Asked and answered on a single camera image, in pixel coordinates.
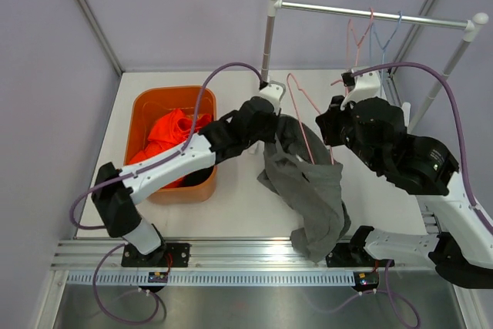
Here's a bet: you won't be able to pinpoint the pink hanger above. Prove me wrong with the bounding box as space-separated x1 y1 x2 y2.
287 72 336 166
345 7 374 70

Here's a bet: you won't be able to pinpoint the grey shorts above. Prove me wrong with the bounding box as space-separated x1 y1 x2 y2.
257 115 351 263

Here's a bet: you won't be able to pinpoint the orange shorts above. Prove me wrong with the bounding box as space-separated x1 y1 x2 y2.
126 109 193 189

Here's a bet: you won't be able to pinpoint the black shorts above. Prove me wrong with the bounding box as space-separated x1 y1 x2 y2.
180 166 214 187

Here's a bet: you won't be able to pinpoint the blue hanger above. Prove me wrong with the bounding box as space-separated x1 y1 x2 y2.
368 11 404 99

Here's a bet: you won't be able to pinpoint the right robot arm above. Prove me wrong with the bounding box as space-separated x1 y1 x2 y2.
315 96 492 290

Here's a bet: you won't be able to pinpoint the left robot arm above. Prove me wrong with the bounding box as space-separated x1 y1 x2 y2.
92 96 280 267

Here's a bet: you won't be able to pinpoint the orange plastic basket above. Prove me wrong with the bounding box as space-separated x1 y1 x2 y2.
124 86 216 204

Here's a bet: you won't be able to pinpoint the metal clothes rack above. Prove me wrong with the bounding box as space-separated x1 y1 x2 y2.
246 0 490 156

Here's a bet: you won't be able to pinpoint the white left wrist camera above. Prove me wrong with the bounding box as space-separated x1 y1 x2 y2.
257 81 287 115

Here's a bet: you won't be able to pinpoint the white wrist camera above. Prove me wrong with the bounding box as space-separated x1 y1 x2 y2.
257 81 287 115
340 70 381 110

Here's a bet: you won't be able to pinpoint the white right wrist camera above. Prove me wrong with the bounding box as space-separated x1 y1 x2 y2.
340 70 381 110

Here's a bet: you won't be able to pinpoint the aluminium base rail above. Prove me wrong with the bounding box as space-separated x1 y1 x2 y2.
49 238 469 271

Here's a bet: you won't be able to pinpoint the white slotted cable duct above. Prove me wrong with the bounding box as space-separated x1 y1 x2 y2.
67 271 356 287

